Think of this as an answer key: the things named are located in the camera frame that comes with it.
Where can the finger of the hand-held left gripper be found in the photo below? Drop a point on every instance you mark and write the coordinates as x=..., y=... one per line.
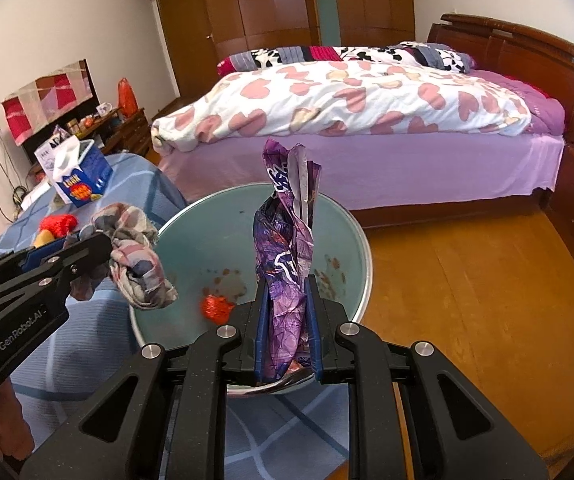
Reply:
x=82, y=255
x=42, y=256

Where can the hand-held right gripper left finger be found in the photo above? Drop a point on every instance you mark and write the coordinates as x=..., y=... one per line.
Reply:
x=262, y=330

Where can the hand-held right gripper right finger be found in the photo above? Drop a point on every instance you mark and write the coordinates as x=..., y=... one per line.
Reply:
x=314, y=330

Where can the grey plaid cloth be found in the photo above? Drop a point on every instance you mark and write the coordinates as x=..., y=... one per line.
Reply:
x=137, y=260

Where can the purple foil wrapper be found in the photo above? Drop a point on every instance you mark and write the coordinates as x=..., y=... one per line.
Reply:
x=282, y=270

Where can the light blue plastic basin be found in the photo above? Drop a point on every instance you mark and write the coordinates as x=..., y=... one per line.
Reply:
x=207, y=245

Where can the person's left hand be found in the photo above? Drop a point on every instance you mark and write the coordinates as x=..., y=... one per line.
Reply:
x=7, y=425

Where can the small yellow lump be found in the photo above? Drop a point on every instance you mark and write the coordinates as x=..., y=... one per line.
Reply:
x=43, y=237

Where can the red yarn ball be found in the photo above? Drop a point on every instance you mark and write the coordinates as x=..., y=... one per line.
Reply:
x=59, y=225

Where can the white flat box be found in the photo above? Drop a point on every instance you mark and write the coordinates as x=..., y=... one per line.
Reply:
x=34, y=195

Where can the blue and white tissue box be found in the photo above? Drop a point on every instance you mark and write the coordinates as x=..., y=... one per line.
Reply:
x=84, y=180

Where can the blue plaid tablecloth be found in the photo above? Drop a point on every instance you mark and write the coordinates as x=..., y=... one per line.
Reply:
x=92, y=360

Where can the white cardboard box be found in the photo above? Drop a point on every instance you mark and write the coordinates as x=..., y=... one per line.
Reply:
x=44, y=155

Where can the golden jar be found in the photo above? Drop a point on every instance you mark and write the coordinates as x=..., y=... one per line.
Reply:
x=72, y=126

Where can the wooden television stand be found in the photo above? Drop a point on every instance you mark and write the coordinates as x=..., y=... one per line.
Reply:
x=132, y=130

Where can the black television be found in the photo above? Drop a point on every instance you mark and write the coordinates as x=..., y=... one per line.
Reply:
x=79, y=112

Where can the white mug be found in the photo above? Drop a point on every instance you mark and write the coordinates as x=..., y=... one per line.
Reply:
x=103, y=109

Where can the red pink patchwork cover cloth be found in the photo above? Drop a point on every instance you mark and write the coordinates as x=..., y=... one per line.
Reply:
x=47, y=100

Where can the orange red plastic bag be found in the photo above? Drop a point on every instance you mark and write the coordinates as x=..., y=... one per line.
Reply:
x=128, y=100

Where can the white quilt with pink hearts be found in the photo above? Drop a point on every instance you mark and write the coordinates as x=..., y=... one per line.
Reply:
x=342, y=105

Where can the brown wooden door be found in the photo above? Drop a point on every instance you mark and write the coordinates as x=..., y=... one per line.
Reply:
x=187, y=45

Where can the brown wooden wardrobe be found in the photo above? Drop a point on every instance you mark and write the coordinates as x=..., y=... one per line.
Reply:
x=267, y=10

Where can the wooden bed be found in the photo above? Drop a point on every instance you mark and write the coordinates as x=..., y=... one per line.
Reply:
x=517, y=55

